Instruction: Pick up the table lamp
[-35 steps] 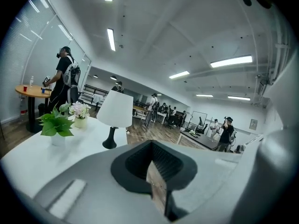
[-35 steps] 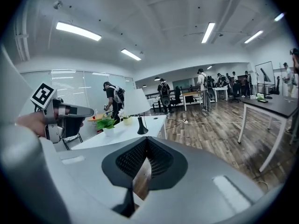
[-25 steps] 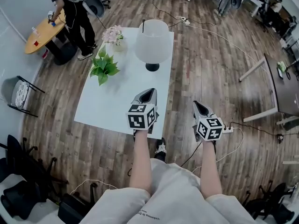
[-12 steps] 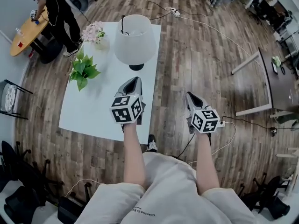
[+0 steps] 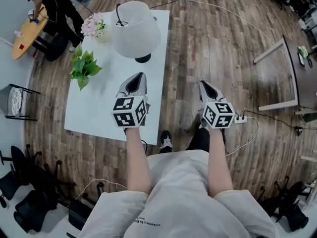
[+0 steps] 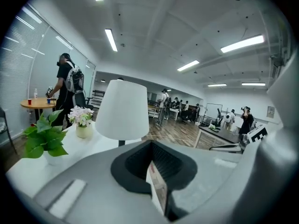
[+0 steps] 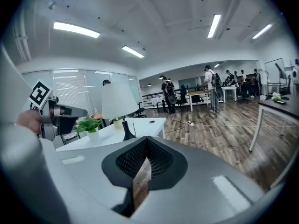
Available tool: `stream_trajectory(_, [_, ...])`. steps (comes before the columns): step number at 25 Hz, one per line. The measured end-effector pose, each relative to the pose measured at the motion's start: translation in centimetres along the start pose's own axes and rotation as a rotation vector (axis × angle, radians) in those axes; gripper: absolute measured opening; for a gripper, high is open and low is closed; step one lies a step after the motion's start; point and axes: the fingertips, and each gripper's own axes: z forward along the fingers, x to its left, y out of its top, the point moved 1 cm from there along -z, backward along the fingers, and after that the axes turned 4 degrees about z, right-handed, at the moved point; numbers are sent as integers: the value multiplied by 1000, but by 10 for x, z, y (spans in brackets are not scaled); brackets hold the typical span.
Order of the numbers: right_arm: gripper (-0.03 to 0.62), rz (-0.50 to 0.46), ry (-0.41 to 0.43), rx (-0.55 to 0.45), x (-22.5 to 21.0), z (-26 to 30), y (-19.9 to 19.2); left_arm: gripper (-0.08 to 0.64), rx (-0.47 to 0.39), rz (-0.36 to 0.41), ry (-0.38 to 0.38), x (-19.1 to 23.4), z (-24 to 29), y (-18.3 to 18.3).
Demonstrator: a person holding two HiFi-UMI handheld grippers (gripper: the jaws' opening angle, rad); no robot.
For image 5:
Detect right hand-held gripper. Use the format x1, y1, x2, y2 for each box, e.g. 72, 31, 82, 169
198, 80, 236, 129

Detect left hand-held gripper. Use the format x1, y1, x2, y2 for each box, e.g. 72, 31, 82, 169
110, 72, 151, 129

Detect white shade table lamp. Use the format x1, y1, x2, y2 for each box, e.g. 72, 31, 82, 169
110, 0, 162, 64

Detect person's left forearm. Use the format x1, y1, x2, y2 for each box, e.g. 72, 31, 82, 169
125, 125, 153, 196

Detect person's right forearm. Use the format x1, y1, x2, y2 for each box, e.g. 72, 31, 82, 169
207, 127, 234, 198

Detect person's black trouser leg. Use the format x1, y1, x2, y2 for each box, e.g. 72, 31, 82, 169
185, 127, 211, 152

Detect green leafy plant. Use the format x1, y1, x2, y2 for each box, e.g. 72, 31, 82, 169
70, 44, 104, 92

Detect person's black white shoe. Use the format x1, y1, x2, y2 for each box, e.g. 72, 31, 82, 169
159, 129, 174, 150

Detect pink flowers in white vase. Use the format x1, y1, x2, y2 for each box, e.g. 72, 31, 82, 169
80, 11, 113, 44

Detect black round-base chair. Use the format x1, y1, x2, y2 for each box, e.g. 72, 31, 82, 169
31, 32, 69, 62

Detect green item on desk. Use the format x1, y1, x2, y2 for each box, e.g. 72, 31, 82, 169
298, 45, 309, 59

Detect person's beige shirt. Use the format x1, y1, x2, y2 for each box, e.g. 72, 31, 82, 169
77, 149, 277, 238

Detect round wooden table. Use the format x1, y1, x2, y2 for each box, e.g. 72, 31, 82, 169
11, 4, 50, 60

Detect black stool with white cushion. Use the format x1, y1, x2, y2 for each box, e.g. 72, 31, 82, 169
0, 83, 42, 122

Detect black office chair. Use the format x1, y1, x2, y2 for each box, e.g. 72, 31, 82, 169
0, 144, 76, 209
257, 175, 311, 233
12, 181, 94, 234

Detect white power cable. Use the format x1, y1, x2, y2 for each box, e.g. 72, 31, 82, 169
225, 117, 260, 157

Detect black lamp cable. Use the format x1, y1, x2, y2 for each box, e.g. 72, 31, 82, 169
115, 3, 129, 27

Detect black power cable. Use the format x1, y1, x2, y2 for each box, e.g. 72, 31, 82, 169
242, 110, 317, 136

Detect long white floor cable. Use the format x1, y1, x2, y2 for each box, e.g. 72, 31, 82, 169
190, 0, 293, 59

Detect dark desk with white frame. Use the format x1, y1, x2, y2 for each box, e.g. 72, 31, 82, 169
253, 34, 317, 116

